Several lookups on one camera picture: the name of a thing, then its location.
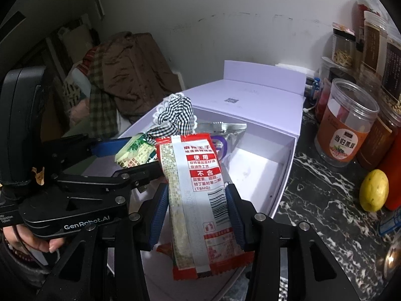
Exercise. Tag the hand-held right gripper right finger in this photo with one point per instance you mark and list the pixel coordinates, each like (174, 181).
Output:
(235, 216)

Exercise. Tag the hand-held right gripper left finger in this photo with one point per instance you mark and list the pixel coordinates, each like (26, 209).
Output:
(158, 218)

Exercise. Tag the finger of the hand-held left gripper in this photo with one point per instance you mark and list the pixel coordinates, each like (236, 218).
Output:
(106, 148)
(137, 174)

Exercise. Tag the green snack packet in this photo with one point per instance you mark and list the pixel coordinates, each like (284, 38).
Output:
(134, 152)

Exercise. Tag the red white snack packet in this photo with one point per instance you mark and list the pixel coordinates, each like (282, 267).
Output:
(197, 194)

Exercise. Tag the lavender gift box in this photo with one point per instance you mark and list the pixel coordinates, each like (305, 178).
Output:
(266, 109)

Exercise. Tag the person's left forearm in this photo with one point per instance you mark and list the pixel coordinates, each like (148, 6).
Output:
(12, 263)

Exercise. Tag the person's left hand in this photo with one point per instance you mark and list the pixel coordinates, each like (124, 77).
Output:
(40, 243)

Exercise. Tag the cream fuzzy blanket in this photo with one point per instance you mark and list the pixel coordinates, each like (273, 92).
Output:
(73, 91)

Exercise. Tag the black white checkered scrunchie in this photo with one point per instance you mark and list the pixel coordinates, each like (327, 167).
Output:
(177, 113)

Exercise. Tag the silver purple snack packet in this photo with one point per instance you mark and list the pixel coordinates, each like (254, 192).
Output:
(231, 134)

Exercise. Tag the brown jacket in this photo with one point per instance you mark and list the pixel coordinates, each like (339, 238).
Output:
(137, 69)

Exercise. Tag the tall cardboard sheet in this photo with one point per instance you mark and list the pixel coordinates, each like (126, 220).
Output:
(80, 39)

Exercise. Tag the clear jar orange label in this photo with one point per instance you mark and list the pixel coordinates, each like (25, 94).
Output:
(341, 144)

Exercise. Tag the yellow lemon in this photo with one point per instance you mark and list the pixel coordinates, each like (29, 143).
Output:
(373, 190)

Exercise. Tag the small red contents jar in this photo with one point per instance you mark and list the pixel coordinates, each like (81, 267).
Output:
(322, 100)

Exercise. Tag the small blue object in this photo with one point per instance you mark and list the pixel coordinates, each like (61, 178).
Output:
(315, 87)

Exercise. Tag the blue packet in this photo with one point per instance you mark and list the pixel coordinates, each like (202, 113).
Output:
(390, 222)

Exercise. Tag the amber plastic jar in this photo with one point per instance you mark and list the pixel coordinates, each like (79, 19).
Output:
(376, 144)

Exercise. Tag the red plastic bottle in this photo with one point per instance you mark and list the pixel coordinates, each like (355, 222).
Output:
(393, 182)

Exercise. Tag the metal can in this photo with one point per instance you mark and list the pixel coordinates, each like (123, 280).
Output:
(391, 260)

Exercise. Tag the clear plastic jar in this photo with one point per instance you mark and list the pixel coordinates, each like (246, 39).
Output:
(329, 69)

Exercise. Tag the nut jar dark lid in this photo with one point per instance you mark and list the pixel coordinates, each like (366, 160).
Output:
(343, 53)

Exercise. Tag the tall jar red contents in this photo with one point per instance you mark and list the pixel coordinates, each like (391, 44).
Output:
(362, 6)

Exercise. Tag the white wall panel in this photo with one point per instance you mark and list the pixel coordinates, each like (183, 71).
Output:
(99, 6)

